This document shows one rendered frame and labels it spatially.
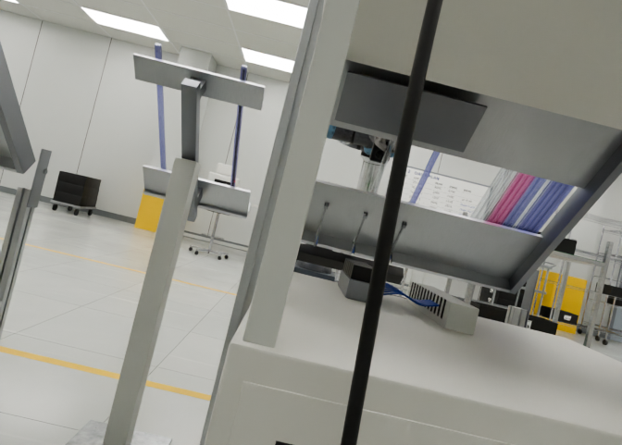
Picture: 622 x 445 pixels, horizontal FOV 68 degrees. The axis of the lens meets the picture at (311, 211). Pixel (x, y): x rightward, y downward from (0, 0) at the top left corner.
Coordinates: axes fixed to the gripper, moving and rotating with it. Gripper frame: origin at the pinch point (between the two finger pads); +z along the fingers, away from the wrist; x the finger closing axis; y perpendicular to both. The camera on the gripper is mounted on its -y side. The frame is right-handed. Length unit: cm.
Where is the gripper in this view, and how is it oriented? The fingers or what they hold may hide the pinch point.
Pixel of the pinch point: (388, 151)
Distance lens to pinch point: 116.6
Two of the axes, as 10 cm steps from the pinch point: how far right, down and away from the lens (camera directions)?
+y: 2.2, -8.3, -5.1
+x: 9.7, 2.4, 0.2
